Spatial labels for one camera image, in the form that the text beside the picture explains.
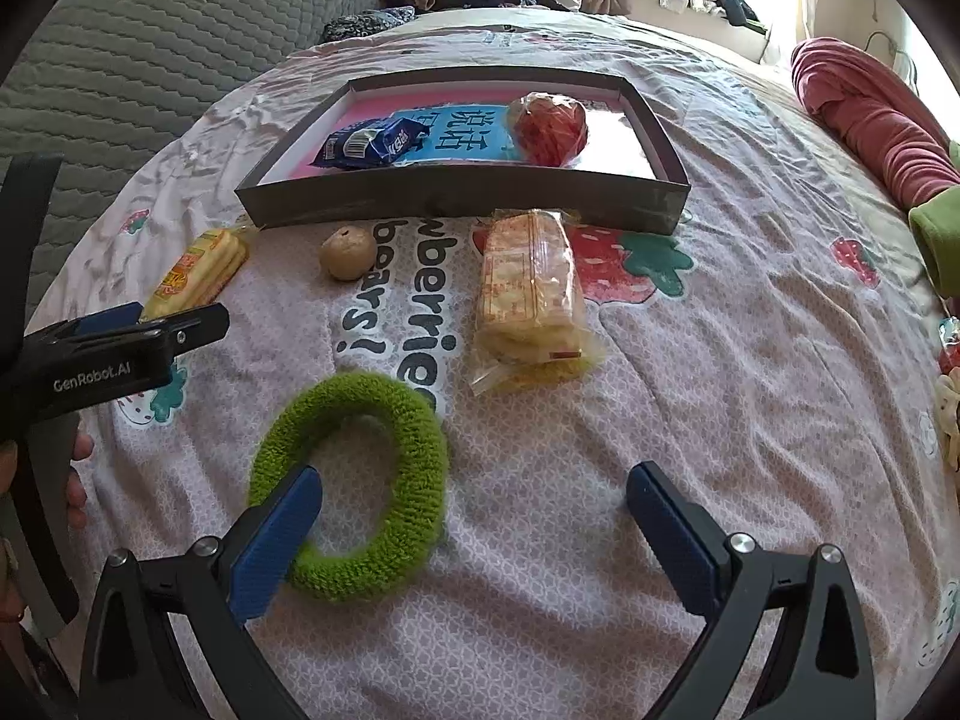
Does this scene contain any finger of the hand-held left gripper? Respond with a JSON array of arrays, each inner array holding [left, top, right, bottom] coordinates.
[[45, 301, 145, 340], [112, 303, 231, 355]]

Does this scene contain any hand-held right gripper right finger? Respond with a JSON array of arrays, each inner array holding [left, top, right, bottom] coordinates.
[[627, 461, 877, 720]]

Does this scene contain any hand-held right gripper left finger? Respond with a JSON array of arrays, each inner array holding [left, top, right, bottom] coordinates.
[[77, 463, 323, 720]]

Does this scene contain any small yellow snack packet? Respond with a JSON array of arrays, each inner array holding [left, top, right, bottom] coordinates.
[[140, 228, 253, 323]]

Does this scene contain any green fuzzy ring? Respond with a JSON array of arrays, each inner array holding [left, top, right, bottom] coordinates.
[[247, 372, 449, 602]]

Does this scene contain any walnut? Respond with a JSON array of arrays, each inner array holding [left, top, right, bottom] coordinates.
[[319, 226, 378, 283]]

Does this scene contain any blue cookie packet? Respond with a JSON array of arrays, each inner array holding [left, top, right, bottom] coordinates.
[[313, 112, 431, 170]]

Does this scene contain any large yellow cracker packet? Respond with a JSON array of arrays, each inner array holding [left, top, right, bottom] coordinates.
[[467, 208, 605, 396]]

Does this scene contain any grey cardboard box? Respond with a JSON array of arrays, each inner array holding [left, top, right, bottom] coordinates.
[[235, 66, 692, 236]]

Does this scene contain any red snack bag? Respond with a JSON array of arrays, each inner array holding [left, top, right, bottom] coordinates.
[[505, 91, 590, 167]]

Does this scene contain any person's left hand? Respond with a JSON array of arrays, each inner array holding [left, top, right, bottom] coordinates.
[[0, 429, 96, 625]]

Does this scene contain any pink printed bedsheet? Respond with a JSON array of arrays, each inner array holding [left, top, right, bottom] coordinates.
[[45, 7, 960, 720]]

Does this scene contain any grey quilted sofa cover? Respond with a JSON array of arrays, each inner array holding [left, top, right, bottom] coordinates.
[[0, 0, 377, 331]]

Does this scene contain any white plush toy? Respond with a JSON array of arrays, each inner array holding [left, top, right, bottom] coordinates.
[[928, 315, 960, 470]]

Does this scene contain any pink and blue book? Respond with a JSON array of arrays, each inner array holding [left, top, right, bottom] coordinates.
[[262, 85, 659, 182]]

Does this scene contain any dark floral cushion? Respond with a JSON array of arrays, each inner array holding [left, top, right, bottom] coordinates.
[[322, 5, 416, 46]]

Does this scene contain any pink blanket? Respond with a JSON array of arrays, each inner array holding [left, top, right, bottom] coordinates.
[[790, 37, 960, 212]]

